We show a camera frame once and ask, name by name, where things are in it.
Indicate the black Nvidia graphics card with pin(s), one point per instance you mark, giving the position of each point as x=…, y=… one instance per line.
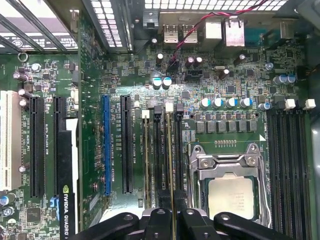
x=67, y=175

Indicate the black expansion slot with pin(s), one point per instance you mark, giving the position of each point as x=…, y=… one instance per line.
x=37, y=150
x=59, y=107
x=126, y=150

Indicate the blue expansion slot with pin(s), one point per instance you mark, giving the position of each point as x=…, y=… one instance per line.
x=106, y=150

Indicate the silver CPU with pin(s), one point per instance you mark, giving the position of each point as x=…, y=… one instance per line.
x=231, y=197

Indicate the black open PC case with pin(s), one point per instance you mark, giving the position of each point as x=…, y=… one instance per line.
x=120, y=25

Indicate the silver metal port block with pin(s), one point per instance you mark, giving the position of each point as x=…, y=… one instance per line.
x=234, y=33
x=213, y=32

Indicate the green RAM stick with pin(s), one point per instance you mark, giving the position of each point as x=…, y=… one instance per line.
x=170, y=150

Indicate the blue serial port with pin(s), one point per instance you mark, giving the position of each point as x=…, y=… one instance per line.
x=261, y=34

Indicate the CPU socket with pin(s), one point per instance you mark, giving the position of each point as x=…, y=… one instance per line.
x=204, y=195

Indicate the metal socket cover frame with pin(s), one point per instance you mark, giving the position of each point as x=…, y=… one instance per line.
x=225, y=162

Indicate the silver USB port stack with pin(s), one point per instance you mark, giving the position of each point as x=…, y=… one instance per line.
x=191, y=30
x=171, y=33

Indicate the white PCI expansion slot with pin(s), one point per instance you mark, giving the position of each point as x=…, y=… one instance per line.
x=10, y=140

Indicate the grey rear port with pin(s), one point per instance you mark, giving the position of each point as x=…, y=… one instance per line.
x=286, y=30

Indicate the silver blue capacitor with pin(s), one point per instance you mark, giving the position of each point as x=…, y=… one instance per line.
x=157, y=83
x=231, y=102
x=245, y=102
x=217, y=103
x=278, y=80
x=167, y=83
x=205, y=103
x=291, y=78

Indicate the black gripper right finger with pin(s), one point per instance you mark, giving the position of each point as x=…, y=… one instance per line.
x=195, y=227

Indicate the RAM slot white clips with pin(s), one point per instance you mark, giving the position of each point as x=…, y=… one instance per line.
x=302, y=162
x=145, y=114
x=282, y=162
x=169, y=107

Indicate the green motherboard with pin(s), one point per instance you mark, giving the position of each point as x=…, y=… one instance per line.
x=225, y=82

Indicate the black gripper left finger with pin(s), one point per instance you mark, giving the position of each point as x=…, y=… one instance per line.
x=160, y=225

